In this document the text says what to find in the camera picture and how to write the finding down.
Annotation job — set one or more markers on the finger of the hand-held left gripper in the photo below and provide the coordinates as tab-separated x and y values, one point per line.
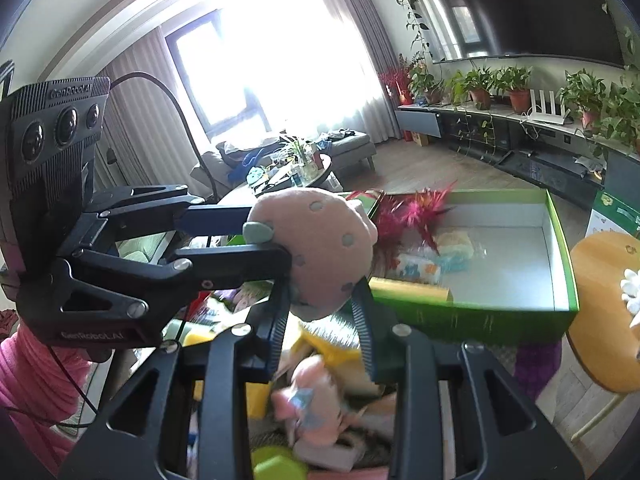
200	265
150	210

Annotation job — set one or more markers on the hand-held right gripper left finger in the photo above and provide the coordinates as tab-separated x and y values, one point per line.
280	340

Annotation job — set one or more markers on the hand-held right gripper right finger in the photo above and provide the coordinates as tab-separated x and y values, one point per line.
367	340

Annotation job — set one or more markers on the pink dotted plush toy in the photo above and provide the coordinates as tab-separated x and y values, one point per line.
315	240

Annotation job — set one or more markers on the large green box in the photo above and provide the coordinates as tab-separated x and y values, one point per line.
475	320

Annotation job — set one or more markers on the red spiky feather toy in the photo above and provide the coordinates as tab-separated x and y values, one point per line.
415	215

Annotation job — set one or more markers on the person's left forearm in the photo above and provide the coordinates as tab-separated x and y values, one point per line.
30	375

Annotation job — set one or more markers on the pale green armchair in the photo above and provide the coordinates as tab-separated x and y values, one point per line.
140	247

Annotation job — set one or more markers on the pink plush doll blue bow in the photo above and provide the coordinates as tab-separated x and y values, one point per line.
320	405

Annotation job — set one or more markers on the white printed tissue packet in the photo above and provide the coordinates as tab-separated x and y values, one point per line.
417	267

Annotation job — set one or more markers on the grey sofa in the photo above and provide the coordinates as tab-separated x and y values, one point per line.
235	157

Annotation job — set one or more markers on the grey curtain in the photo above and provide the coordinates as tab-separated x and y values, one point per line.
360	60
145	110

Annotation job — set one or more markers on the cluttered coffee table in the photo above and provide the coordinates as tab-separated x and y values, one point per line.
290	180

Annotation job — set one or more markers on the lime green plastic lid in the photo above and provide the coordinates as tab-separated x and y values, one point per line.
277	465

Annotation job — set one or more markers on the yellow blue sponge packet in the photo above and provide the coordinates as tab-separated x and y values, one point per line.
455	247

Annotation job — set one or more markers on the small green plant in vase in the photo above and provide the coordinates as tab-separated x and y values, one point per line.
300	157

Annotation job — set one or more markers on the window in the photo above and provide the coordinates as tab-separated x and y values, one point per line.
275	70

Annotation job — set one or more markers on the grey ottoman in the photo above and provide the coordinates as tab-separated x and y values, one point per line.
350	147

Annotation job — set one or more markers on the round wooden side table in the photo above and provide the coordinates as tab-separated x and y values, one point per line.
600	310

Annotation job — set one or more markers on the white paper flower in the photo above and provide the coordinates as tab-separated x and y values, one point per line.
631	295

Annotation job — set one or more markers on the row of potted plants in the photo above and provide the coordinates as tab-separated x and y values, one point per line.
520	97

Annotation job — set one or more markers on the white router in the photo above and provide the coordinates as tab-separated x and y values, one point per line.
550	107

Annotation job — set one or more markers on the hanging vine plant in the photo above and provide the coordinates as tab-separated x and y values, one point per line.
412	10
627	35

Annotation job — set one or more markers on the black television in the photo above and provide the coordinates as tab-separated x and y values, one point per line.
525	10

